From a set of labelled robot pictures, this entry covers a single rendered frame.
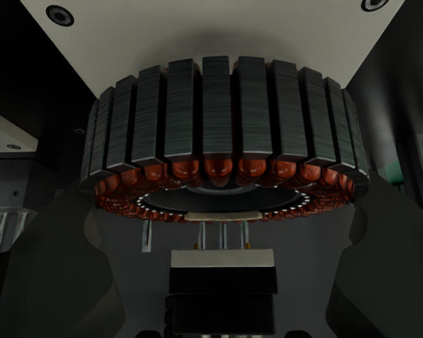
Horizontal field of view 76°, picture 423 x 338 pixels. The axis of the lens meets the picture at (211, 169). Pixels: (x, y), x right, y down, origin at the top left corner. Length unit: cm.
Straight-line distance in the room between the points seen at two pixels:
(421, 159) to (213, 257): 21
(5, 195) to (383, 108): 36
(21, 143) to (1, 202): 10
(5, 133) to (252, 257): 21
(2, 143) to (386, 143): 35
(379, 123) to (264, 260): 16
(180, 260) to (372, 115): 18
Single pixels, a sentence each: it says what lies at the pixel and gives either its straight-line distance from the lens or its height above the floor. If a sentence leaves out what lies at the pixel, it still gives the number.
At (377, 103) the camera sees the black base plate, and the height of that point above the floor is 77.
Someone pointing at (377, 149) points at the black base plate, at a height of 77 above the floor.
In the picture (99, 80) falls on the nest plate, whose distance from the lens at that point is 17.
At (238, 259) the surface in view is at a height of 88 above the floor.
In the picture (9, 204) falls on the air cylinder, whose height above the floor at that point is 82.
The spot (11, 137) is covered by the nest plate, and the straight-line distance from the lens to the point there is 27.
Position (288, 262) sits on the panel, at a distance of 40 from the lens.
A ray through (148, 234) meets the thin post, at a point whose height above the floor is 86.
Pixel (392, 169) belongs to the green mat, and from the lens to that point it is 48.
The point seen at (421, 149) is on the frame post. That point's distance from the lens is 30.
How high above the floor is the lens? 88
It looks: 19 degrees down
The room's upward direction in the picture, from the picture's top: 180 degrees clockwise
